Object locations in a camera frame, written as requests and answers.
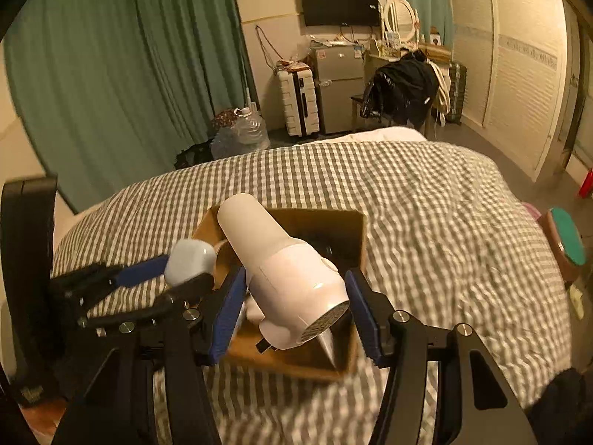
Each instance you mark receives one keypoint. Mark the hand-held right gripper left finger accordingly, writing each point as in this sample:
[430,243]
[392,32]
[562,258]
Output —
[227,320]

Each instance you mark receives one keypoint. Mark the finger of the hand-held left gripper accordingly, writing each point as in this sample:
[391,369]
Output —
[185,293]
[139,271]

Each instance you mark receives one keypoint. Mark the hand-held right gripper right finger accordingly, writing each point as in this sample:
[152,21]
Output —
[363,315]

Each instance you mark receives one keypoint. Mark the small white blue packet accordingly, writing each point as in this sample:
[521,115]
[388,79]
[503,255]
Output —
[190,259]

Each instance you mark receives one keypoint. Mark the cardboard box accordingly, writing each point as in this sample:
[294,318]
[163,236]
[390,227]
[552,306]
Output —
[345,241]

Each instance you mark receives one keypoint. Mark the white hair dryer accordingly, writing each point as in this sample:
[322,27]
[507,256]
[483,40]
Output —
[287,269]

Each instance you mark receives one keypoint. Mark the checked blanket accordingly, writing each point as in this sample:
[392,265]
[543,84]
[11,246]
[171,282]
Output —
[440,222]

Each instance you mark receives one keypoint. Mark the clear water jug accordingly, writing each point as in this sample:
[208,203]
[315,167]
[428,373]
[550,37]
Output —
[241,139]

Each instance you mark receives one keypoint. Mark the brown patterned bag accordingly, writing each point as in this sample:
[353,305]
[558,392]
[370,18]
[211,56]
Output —
[224,119]

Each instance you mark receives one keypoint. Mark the white bed sheet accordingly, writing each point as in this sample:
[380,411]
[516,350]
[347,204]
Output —
[370,135]

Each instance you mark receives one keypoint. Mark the large green curtain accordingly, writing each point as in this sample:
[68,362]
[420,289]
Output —
[116,79]

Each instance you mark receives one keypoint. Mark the dark wooden chair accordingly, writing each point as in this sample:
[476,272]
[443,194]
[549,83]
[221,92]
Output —
[357,106]

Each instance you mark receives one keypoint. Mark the green topped stool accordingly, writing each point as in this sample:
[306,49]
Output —
[565,241]

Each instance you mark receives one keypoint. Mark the white suitcase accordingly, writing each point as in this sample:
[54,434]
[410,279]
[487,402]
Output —
[299,102]

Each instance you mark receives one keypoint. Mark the grey small fridge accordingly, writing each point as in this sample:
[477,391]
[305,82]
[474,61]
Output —
[336,88]

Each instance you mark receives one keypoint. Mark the black jacket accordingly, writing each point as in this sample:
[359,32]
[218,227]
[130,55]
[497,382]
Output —
[400,88]

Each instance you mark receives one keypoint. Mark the white tote bag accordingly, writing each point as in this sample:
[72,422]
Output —
[440,92]

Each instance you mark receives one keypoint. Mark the dark suitcase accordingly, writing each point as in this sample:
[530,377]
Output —
[456,92]

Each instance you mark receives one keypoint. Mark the plastic bag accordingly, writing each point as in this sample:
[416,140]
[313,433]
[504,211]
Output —
[292,65]

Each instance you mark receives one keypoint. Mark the red bottle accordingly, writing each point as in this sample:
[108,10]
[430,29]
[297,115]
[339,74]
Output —
[587,183]

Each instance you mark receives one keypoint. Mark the white dressing table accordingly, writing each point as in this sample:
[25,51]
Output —
[377,55]

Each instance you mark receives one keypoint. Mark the white louvred wardrobe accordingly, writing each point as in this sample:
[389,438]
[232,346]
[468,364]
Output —
[514,79]

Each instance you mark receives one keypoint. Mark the white oval mirror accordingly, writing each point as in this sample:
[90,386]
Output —
[402,18]

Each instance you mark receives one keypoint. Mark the black wall television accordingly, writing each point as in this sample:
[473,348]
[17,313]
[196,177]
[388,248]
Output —
[340,4]

